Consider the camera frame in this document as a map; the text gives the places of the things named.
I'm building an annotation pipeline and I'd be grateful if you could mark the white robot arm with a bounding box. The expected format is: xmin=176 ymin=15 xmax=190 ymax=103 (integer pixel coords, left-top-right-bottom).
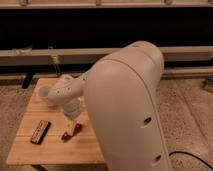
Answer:
xmin=48 ymin=41 xmax=172 ymax=171

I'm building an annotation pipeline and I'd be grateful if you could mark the black floor cable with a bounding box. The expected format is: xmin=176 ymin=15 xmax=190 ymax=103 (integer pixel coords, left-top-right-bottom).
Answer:
xmin=168 ymin=151 xmax=213 ymax=170

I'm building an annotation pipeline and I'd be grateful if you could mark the white plastic cup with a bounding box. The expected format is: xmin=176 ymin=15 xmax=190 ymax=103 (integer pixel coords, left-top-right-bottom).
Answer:
xmin=37 ymin=85 xmax=53 ymax=107

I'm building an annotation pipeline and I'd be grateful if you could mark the wooden table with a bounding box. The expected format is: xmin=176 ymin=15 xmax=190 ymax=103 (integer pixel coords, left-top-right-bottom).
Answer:
xmin=6 ymin=78 xmax=104 ymax=165

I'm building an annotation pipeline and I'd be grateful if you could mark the black candy bar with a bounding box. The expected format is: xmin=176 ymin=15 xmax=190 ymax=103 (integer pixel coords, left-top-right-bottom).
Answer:
xmin=30 ymin=120 xmax=51 ymax=144

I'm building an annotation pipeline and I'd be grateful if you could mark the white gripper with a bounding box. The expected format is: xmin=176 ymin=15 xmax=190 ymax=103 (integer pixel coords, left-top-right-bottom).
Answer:
xmin=63 ymin=98 xmax=81 ymax=136

